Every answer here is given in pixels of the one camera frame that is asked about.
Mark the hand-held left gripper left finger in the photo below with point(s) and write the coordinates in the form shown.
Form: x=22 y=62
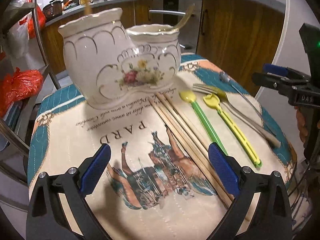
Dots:
x=96 y=170

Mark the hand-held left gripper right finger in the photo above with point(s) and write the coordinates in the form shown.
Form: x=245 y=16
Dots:
x=222 y=170

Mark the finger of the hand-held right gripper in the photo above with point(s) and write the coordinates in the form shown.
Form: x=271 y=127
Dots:
x=275 y=69
x=275 y=83

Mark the yellow plastic fork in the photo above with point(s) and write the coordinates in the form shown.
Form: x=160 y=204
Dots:
x=235 y=130

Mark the wooden chopstick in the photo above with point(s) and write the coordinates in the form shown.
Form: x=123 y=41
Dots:
x=174 y=135
x=181 y=135
x=196 y=135
x=189 y=135

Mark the metal fork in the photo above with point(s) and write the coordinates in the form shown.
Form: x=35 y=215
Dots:
x=240 y=115

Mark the slim metal utensil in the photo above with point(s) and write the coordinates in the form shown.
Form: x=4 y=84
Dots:
x=224 y=76

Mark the white floral ceramic utensil holder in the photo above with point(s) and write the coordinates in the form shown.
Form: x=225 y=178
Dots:
x=105 y=62

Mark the person's right hand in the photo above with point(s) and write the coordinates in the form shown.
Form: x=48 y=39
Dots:
x=302 y=127

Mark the printed table cloth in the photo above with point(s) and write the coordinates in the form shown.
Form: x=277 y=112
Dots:
x=100 y=120

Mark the wooden kitchen cabinets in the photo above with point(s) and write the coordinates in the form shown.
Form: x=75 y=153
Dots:
x=237 y=35

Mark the gold spoon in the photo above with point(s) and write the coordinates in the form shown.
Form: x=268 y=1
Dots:
x=183 y=21

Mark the built-in oven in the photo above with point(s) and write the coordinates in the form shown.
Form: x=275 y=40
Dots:
x=175 y=30

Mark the red plastic bag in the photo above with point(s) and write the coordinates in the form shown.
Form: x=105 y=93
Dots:
x=35 y=17
x=17 y=85

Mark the metal storage rack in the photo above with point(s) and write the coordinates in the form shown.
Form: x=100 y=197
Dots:
x=41 y=37

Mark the white plastic bag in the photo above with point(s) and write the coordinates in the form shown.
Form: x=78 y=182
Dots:
x=17 y=37

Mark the brown cooking pot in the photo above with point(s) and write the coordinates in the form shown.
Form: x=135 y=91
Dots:
x=53 y=8

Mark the orange kitchen tool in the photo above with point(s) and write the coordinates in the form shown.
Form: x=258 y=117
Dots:
x=68 y=3

